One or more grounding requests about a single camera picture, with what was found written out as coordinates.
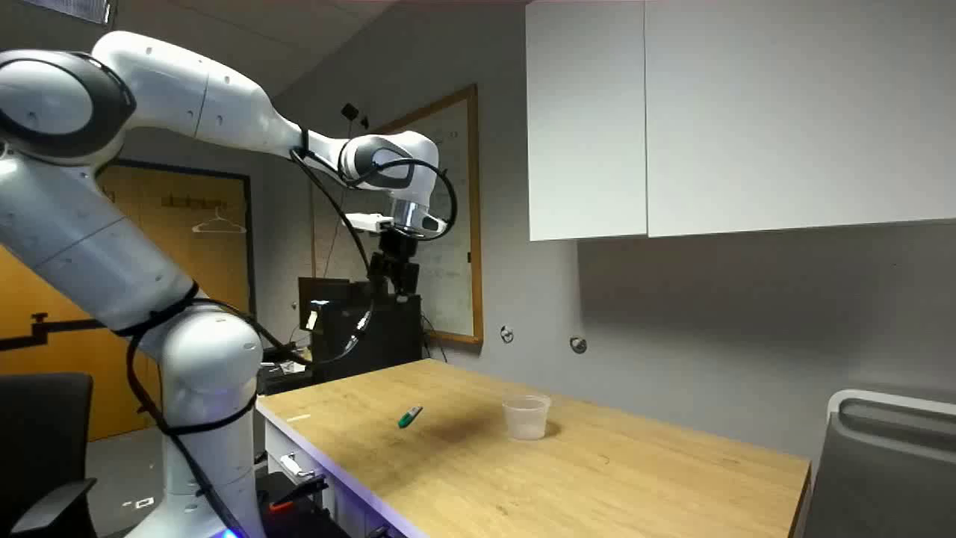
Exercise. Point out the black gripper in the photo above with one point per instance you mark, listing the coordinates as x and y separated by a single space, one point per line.
395 255

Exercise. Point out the green marker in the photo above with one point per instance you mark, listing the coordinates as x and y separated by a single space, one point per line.
410 416

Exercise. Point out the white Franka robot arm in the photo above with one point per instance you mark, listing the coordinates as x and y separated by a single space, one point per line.
80 240

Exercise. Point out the black monitor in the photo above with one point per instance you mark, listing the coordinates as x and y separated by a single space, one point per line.
338 330

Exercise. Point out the wood framed whiteboard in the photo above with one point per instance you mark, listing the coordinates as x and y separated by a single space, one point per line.
450 212

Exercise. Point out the clear plastic cup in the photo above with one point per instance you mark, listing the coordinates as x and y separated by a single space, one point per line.
527 421

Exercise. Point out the orange wooden door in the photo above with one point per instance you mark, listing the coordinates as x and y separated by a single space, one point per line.
199 258

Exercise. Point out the black red device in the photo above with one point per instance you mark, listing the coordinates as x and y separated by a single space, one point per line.
292 503

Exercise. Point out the black office chair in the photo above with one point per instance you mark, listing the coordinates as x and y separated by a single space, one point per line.
41 449

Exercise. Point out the ceiling light panel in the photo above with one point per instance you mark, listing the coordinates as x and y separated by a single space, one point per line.
71 7

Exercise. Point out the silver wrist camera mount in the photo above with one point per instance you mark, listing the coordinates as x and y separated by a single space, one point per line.
415 219

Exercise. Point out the black wall camera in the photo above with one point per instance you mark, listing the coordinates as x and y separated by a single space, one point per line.
353 111

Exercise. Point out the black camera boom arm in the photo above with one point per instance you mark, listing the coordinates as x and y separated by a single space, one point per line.
41 330

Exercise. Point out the white wall cabinet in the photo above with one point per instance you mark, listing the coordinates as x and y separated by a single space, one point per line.
736 110

